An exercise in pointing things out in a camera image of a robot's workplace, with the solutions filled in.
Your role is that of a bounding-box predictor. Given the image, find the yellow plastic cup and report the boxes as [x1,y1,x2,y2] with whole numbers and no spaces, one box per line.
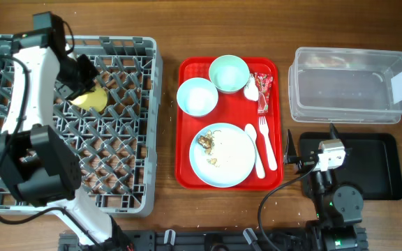
[71,86,108,112]

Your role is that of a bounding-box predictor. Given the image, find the mint green bowl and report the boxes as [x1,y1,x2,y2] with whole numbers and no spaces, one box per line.
[208,55,250,94]

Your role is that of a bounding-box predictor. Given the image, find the light blue bowl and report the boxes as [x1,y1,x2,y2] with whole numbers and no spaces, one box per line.
[177,77,218,117]

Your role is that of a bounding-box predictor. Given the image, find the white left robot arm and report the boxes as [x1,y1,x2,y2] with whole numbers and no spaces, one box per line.
[0,28,134,250]

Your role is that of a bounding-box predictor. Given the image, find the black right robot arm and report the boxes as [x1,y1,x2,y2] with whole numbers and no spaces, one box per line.
[283,125,369,250]

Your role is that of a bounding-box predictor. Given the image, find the grey dishwasher rack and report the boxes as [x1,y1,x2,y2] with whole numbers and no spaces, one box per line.
[0,36,163,217]

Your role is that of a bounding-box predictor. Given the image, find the white plastic fork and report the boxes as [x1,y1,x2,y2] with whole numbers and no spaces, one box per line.
[258,116,278,171]

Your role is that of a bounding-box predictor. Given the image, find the white plastic spoon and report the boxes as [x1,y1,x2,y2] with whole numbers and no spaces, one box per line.
[244,123,265,179]

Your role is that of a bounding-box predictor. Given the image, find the clear plastic bin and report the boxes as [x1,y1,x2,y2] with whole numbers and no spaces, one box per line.
[288,47,402,124]

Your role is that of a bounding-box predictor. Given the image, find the black plastic tray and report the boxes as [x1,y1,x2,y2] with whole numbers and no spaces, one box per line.
[302,132,402,200]

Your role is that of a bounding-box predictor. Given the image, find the red plastic tray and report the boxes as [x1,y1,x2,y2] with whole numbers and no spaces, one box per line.
[174,57,283,190]

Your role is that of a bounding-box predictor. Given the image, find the light blue plate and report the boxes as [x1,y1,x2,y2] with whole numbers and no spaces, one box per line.
[188,123,255,188]

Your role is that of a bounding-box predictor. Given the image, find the crumpled white napkin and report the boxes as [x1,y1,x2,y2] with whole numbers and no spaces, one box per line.
[244,74,259,101]

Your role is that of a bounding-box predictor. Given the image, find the red snack wrapper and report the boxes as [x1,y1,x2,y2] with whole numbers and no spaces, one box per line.
[254,73,274,114]

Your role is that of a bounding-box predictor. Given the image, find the food scraps on plate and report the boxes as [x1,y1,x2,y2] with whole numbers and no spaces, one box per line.
[197,130,221,167]

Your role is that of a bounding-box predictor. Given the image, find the black cable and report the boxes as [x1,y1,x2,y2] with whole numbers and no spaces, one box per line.
[257,163,319,251]

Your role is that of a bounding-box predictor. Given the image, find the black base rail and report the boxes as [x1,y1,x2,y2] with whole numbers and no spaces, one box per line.
[58,226,368,251]

